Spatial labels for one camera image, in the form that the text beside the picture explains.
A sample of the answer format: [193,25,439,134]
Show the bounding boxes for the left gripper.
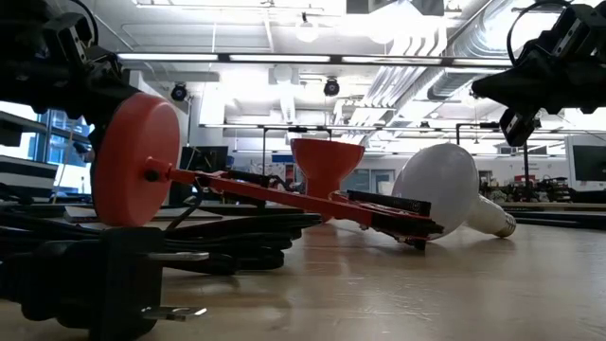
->
[28,5,140,153]

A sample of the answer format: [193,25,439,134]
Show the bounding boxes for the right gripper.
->
[471,3,598,148]

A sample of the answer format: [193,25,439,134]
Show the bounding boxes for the red articulated desk lamp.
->
[90,91,445,251]

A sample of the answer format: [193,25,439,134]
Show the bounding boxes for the white light bulb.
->
[390,142,518,241]

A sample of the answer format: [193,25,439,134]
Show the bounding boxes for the black lamp power cord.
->
[0,184,324,341]

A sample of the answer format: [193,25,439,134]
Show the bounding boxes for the large black monitor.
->
[571,144,606,184]

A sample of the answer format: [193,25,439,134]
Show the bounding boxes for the small dark monitor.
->
[181,145,229,174]

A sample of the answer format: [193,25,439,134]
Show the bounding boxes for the illustrated booklet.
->
[63,206,223,224]

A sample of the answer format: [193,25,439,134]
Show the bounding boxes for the black pen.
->
[526,216,590,230]

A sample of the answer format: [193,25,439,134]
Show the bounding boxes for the long ceiling light strip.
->
[116,51,513,66]

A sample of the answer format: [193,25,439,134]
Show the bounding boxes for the white globe pendant light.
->
[294,12,321,44]

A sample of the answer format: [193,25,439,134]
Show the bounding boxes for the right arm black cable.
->
[505,0,569,67]

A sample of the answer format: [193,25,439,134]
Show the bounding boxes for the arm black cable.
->
[505,0,569,67]
[70,0,100,48]

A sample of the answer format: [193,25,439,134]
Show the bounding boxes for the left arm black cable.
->
[70,0,100,48]

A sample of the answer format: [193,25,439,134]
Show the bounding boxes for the silver ventilation duct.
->
[425,0,526,103]

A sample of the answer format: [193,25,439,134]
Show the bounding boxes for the black aluminium frame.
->
[160,202,606,232]

